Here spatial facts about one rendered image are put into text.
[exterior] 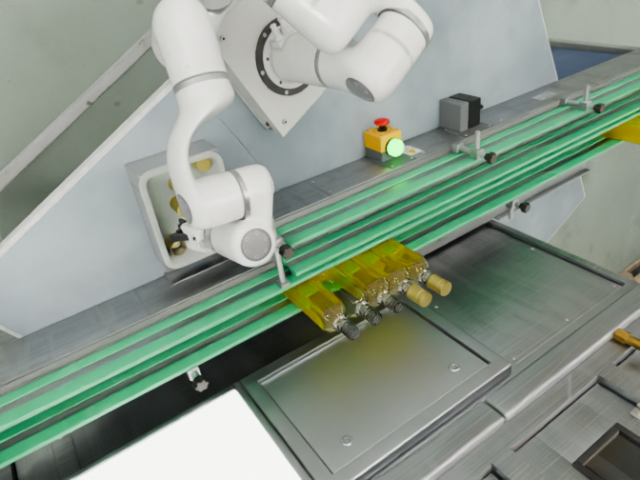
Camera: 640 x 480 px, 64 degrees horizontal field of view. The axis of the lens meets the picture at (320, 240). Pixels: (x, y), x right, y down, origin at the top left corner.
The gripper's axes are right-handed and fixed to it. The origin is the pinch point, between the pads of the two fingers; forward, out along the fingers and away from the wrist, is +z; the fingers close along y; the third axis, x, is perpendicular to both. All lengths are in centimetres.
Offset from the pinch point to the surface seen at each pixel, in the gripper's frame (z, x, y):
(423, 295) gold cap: -21.4, -26.3, 34.5
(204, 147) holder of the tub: 5.4, 13.0, 7.7
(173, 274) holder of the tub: 15.1, -12.8, -5.0
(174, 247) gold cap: 11.6, -6.0, -3.4
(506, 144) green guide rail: -5, -8, 84
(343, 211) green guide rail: -1.9, -9.0, 32.1
